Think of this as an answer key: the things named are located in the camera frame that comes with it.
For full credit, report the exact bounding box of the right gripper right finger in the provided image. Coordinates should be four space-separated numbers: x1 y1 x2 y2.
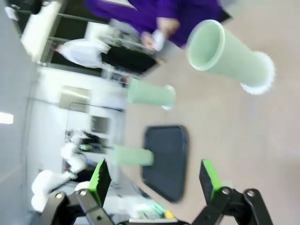
191 158 274 225

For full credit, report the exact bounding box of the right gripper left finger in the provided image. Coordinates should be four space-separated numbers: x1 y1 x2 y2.
32 158 113 225

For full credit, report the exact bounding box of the white scalloped paper coaster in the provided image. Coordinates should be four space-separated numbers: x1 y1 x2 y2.
239 52 277 96
161 84 177 111

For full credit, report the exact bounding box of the pale green plastic cup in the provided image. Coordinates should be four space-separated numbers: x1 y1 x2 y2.
186 19 274 89
112 144 155 167
127 79 176 106

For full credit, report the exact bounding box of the stack of white paper coasters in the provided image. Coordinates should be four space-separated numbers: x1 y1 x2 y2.
152 30 165 52

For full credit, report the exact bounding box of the person's right hand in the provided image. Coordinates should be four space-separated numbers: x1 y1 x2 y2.
141 31 157 53

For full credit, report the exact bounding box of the person's left hand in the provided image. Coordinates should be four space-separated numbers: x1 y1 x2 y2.
156 16 181 36

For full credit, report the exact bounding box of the black plastic serving tray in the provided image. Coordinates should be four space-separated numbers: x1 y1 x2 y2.
140 125 189 204

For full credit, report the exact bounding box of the person in white top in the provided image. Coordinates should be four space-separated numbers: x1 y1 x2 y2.
55 38 157 74

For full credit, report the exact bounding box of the person in purple hoodie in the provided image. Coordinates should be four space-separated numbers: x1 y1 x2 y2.
83 0 227 50

